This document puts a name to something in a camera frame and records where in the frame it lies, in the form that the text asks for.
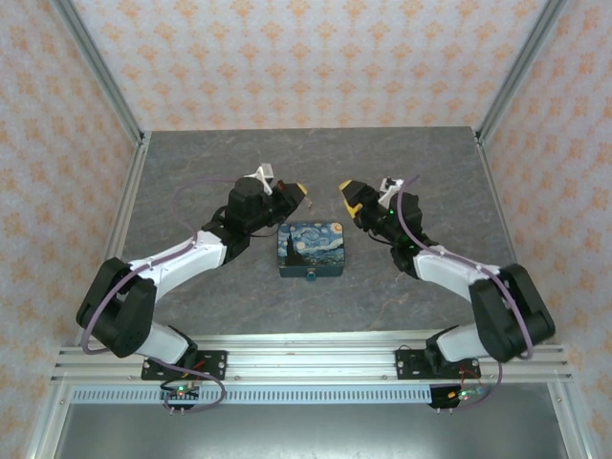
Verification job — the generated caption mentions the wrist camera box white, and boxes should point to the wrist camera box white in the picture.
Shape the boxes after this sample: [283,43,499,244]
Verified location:
[377,175,407,209]
[246,164,276,196]

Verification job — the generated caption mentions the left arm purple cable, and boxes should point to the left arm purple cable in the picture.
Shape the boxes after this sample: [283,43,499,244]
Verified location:
[80,175,229,415]

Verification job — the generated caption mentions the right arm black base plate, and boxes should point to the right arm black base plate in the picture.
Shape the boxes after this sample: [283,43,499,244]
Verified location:
[395,347,482,382]

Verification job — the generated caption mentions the starry night painted box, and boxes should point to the starry night painted box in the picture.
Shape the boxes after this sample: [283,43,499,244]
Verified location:
[276,220,349,280]

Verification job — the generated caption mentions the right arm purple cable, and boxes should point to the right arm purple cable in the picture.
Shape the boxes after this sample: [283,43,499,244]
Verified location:
[396,174,535,412]

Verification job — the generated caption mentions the left aluminium side rail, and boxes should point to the left aluminium side rail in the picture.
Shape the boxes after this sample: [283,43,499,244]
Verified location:
[76,133,152,345]

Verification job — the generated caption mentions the grey metal panel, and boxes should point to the grey metal panel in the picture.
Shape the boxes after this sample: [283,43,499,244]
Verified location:
[52,404,565,459]

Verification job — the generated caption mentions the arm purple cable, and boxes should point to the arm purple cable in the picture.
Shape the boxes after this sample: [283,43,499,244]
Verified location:
[80,175,229,415]
[396,174,535,412]

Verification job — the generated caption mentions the aluminium frame post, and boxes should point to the aluminium frame post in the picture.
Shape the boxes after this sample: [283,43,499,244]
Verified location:
[477,0,570,144]
[50,0,144,144]

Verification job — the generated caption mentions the right controller circuit board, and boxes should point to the right controller circuit board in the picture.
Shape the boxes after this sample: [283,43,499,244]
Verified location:
[429,382,489,412]

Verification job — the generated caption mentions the slotted grey cable duct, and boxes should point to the slotted grey cable duct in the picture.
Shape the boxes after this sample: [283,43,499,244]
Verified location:
[70,387,431,405]

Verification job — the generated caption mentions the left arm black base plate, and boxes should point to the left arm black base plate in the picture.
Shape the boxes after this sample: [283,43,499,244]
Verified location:
[141,350,229,382]

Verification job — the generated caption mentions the right aluminium frame post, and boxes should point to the right aluminium frame post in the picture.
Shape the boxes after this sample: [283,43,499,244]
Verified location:
[477,0,570,144]

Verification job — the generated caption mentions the left controller circuit board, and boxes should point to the left controller circuit board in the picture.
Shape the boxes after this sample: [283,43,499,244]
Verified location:
[160,382,202,415]

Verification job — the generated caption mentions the right aluminium side rail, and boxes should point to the right aluminium side rail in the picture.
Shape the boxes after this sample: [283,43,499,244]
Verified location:
[475,131,544,343]

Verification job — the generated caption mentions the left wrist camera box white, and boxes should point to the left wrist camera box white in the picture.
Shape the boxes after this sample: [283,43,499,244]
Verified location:
[246,164,276,196]

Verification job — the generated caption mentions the controller circuit board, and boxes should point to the controller circuit board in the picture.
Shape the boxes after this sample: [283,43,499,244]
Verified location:
[429,382,489,412]
[160,382,202,415]

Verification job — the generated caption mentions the left aluminium frame post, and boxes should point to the left aluminium frame post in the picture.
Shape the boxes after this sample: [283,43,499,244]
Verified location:
[50,0,144,144]

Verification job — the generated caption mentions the aluminium side rail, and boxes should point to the aluminium side rail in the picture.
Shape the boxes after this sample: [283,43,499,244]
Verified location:
[475,131,544,343]
[76,133,152,345]

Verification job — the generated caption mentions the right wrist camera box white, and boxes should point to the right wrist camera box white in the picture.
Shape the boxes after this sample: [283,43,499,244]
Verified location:
[377,175,407,209]

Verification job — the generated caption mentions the aluminium front mounting rail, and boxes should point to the aluminium front mounting rail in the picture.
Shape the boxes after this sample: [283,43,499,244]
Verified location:
[50,334,573,383]

